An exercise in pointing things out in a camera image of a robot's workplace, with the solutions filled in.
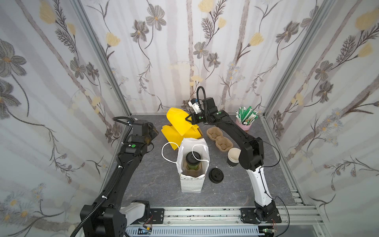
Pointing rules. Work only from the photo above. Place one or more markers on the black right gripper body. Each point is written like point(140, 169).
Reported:
point(195, 117)

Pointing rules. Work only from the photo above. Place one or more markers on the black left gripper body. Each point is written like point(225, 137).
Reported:
point(152, 132)

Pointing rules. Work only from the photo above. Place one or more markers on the single yellow paper napkin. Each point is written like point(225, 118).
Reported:
point(177, 118)

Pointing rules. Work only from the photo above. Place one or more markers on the cartoon print paper bag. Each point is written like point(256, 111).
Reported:
point(190, 184)

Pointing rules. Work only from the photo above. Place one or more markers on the black paper cup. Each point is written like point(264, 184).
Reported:
point(233, 157)

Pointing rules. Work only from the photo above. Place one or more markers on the green paper cup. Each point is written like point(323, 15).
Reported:
point(192, 165)

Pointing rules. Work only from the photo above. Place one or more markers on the single brown pulp carrier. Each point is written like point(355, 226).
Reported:
point(193, 173)

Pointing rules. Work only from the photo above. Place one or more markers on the black plastic cup lids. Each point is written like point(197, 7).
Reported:
point(215, 175)

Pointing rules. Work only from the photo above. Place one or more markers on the black cup lid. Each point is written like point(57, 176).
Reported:
point(193, 158)

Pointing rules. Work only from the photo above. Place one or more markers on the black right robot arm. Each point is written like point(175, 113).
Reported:
point(251, 157)

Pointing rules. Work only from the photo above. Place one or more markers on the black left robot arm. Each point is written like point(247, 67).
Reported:
point(103, 218)

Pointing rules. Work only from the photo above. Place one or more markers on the yellow paper napkins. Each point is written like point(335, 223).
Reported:
point(175, 134)

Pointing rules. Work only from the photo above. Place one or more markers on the brown pulp cup carrier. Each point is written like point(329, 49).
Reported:
point(223, 143)

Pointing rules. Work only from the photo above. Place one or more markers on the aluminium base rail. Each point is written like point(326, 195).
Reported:
point(229, 221)

